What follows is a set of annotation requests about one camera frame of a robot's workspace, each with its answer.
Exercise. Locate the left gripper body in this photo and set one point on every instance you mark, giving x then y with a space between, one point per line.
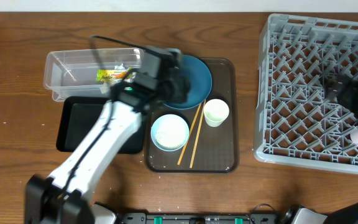
174 93

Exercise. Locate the blue plate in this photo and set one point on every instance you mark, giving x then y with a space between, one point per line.
200 79

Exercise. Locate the light blue bowl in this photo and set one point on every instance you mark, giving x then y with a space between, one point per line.
168 121

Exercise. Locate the white rice pile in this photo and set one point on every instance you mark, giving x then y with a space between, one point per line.
170 139

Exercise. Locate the white cup green inside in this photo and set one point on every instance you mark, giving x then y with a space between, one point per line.
215 112

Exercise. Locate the white tissue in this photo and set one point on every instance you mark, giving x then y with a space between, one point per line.
120 67

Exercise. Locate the yellow snack wrapper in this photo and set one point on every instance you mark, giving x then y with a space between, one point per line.
104 76

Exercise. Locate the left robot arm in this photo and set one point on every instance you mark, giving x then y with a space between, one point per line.
65 195

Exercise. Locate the grey dishwasher rack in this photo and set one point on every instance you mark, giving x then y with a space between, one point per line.
295 124

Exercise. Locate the black waste tray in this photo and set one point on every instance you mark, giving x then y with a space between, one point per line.
79 115

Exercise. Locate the wooden chopstick left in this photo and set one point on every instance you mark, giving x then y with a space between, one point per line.
190 131

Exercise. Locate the wooden chopstick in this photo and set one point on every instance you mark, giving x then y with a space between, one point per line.
197 137
190 131

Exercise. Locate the wooden chopstick right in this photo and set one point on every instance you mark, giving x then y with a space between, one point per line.
197 137

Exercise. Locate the brown serving tray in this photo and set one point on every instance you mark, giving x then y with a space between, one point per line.
218 148

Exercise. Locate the clear plastic bin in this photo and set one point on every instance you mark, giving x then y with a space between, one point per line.
73 72

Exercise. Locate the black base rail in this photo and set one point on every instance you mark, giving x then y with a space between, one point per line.
143 218

